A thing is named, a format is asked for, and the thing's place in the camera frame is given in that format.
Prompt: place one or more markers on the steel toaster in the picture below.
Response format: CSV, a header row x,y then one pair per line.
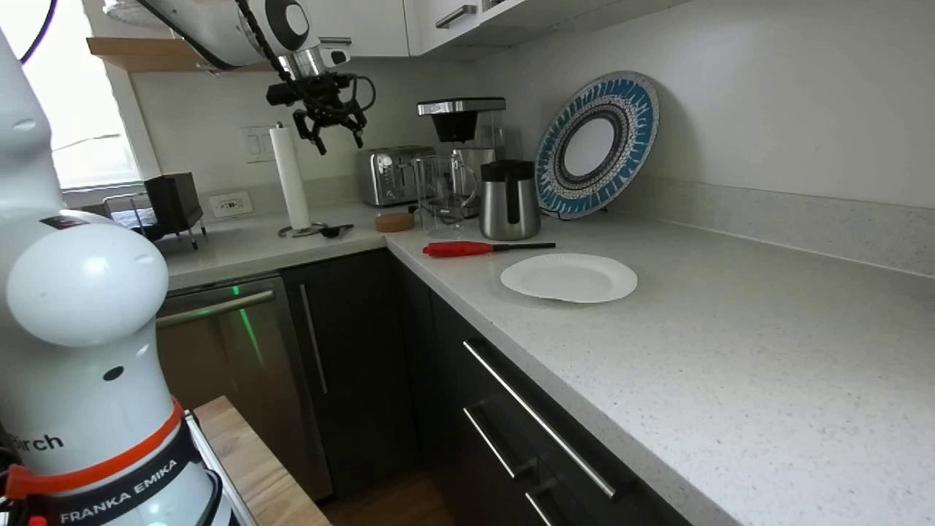
x,y
396,177

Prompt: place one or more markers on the bright window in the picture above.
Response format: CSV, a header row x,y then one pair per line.
x,y
89,118

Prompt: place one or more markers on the white paper towel roll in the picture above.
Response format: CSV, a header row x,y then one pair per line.
x,y
291,178

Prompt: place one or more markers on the dark door cabinet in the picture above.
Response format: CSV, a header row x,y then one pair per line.
x,y
359,389

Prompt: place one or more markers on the white wall outlet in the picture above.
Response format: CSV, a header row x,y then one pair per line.
x,y
229,202

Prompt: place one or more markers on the black steel coffee maker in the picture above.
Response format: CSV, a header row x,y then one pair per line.
x,y
456,126

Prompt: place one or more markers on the transparent glass jar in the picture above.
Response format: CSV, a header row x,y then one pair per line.
x,y
440,207

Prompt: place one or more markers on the dark drawer cabinet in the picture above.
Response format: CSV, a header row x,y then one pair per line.
x,y
440,389

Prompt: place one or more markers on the blue patterned decorative plate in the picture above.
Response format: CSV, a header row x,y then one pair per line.
x,y
633,118

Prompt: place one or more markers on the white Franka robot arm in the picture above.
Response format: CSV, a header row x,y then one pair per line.
x,y
89,282

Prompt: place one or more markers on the steel front dishwasher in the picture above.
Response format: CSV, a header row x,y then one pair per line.
x,y
244,389

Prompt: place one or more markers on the wooden round board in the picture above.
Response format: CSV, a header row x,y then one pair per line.
x,y
396,223

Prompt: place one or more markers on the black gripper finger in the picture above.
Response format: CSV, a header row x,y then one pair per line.
x,y
314,136
355,128

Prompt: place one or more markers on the steel thermal carafe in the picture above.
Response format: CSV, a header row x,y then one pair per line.
x,y
508,207

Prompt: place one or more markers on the wooden robot table top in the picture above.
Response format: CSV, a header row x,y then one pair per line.
x,y
253,467

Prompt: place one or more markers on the wooden wall shelf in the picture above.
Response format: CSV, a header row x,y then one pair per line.
x,y
148,54

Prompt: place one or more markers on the black plastic scoop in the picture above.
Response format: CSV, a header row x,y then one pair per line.
x,y
336,231

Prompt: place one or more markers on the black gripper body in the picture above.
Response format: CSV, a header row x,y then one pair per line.
x,y
326,96

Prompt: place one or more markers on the white wall switch plate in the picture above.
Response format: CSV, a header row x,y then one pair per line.
x,y
257,146

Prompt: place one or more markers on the white upper cabinet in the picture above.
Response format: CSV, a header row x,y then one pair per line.
x,y
419,38

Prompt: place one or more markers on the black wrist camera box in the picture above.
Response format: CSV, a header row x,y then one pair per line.
x,y
279,93

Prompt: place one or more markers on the white paper plate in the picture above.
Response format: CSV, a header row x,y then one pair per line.
x,y
571,279

